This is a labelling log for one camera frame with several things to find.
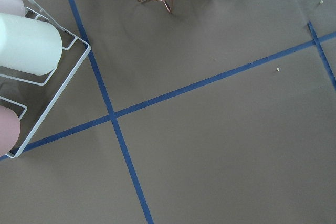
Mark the white wire cup rack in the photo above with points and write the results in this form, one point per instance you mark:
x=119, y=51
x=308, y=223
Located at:
x=30, y=96

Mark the white cup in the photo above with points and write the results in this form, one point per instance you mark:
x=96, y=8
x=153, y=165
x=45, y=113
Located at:
x=29, y=45

